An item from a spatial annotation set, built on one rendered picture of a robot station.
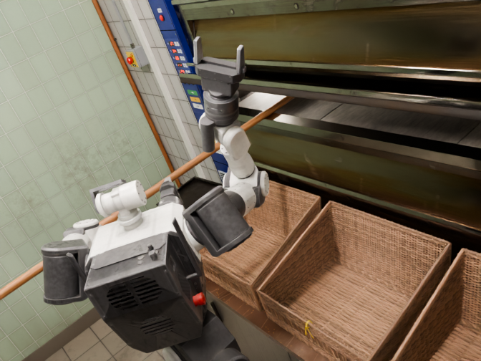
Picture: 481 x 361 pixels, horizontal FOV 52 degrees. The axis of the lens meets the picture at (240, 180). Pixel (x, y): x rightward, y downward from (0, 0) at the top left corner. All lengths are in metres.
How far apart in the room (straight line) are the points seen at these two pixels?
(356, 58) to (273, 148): 0.77
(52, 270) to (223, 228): 0.45
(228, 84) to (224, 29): 0.95
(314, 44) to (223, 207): 0.73
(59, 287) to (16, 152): 1.72
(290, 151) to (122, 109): 1.35
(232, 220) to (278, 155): 1.02
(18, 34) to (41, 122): 0.48
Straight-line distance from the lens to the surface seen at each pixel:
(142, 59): 2.79
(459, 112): 1.29
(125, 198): 1.22
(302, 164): 2.09
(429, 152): 1.62
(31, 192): 3.05
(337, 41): 1.64
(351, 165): 1.90
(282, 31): 1.82
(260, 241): 2.42
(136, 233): 1.25
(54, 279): 1.35
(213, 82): 1.19
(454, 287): 1.76
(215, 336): 1.39
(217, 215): 1.21
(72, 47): 3.02
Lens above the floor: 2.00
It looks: 28 degrees down
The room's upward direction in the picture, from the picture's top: 21 degrees counter-clockwise
